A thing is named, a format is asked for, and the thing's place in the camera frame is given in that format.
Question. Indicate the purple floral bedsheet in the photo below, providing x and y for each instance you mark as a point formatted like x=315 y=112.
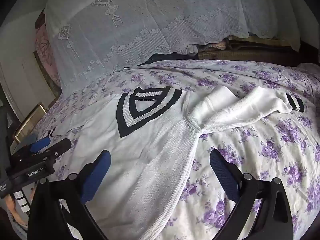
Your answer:
x=262 y=155

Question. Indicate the pink patterned cloth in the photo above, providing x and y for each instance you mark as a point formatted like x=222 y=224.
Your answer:
x=43 y=47

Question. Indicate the golden metal frame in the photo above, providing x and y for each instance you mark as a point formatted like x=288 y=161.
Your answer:
x=27 y=120

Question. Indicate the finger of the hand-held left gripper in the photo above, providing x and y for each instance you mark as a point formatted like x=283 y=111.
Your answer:
x=61 y=147
x=40 y=143

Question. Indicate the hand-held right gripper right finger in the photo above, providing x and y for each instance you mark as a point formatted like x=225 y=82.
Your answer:
x=225 y=175

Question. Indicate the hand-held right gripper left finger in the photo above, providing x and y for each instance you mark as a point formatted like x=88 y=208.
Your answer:
x=97 y=175

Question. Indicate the wicker basket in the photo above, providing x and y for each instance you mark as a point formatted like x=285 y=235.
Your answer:
x=250 y=53

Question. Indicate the person's left forearm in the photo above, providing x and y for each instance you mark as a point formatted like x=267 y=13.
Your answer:
x=13 y=210

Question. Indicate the pile of folded clothes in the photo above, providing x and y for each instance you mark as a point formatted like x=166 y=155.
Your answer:
x=215 y=46

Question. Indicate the white lace cover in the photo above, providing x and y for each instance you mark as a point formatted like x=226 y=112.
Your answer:
x=150 y=17

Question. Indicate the white sweater with black trim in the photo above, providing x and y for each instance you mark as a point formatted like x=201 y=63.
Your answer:
x=150 y=155

